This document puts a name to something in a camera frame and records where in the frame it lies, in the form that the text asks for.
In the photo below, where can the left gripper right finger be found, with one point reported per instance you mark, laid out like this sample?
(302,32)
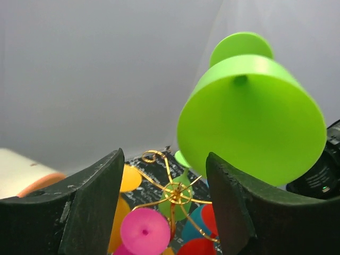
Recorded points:
(254,217)

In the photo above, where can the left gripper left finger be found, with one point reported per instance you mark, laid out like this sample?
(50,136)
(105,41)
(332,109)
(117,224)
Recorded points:
(72,216)

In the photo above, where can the red wine glass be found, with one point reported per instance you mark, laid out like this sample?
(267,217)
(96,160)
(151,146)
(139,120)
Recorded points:
(200,234)

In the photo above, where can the magenta wine glass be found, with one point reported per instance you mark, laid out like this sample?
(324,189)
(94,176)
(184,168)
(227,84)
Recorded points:
(144,231)

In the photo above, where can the light green wine glass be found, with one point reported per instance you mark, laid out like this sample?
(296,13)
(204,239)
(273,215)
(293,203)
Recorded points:
(250,111)

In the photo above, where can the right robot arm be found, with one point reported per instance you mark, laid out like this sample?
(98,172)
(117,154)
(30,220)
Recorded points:
(322,180)

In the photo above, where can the round mini drawer cabinet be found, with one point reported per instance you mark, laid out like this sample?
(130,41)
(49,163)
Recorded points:
(21,175)

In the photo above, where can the gold wire glass rack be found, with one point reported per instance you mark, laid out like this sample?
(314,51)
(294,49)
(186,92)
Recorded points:
(150,156)

